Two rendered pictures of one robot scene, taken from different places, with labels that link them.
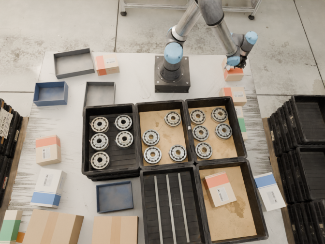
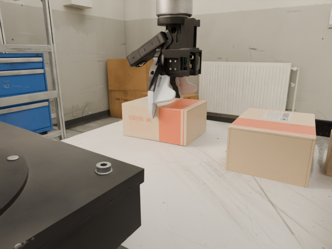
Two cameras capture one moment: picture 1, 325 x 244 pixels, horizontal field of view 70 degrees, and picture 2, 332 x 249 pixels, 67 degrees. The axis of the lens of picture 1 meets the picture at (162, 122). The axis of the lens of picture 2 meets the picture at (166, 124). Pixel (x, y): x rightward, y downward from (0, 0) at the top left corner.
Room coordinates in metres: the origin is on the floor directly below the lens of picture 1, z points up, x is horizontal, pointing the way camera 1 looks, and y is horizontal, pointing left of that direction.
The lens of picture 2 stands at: (0.78, -0.03, 0.89)
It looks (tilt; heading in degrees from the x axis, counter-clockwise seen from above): 16 degrees down; 310
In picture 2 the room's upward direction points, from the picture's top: straight up
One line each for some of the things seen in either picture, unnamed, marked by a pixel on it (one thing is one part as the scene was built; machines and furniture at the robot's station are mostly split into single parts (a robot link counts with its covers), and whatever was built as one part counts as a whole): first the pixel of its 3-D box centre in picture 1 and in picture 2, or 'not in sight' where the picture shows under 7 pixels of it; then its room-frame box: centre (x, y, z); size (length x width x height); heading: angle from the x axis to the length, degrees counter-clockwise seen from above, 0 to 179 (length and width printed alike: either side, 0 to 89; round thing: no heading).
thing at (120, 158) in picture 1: (111, 140); not in sight; (0.42, 0.28, 0.87); 0.40 x 0.30 x 0.11; 13
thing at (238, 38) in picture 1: (233, 41); not in sight; (1.11, -0.38, 1.05); 0.11 x 0.11 x 0.08; 0
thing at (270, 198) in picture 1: (265, 191); not in sight; (0.27, -0.67, 0.75); 0.20 x 0.12 x 0.09; 20
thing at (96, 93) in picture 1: (99, 99); not in sight; (0.75, 0.45, 0.73); 0.27 x 0.20 x 0.05; 8
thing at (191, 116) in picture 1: (197, 116); not in sight; (0.65, -0.21, 0.86); 0.10 x 0.10 x 0.01
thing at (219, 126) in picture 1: (224, 130); not in sight; (0.58, -0.38, 0.86); 0.10 x 0.10 x 0.01
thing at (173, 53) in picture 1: (172, 55); not in sight; (1.00, -0.01, 0.97); 0.13 x 0.12 x 0.14; 0
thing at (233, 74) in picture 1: (232, 69); (165, 117); (1.15, -0.47, 0.74); 0.16 x 0.12 x 0.07; 11
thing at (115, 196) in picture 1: (114, 196); not in sight; (0.13, 0.22, 0.74); 0.20 x 0.15 x 0.07; 105
